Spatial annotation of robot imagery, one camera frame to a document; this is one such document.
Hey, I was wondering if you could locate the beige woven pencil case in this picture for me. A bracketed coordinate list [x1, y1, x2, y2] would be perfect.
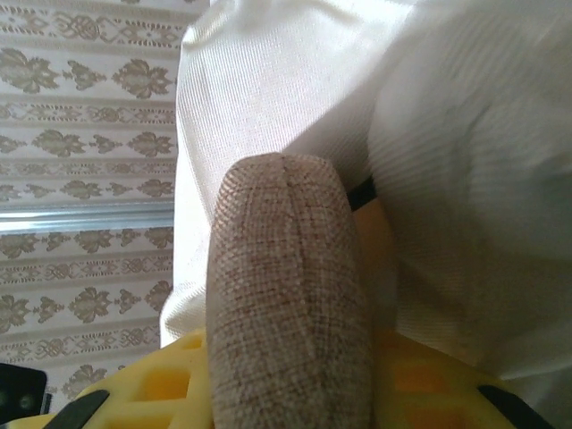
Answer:
[206, 152, 375, 429]

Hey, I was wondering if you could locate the aluminium frame post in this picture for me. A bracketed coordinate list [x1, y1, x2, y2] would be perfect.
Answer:
[0, 203, 176, 234]

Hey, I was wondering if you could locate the cream canvas backpack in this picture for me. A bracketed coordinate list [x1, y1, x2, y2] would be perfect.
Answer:
[158, 0, 572, 399]

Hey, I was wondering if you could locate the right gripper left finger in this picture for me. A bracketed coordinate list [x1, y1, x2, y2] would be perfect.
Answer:
[46, 328, 215, 429]

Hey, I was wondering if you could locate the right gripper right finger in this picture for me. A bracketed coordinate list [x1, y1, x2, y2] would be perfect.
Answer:
[347, 177, 556, 429]

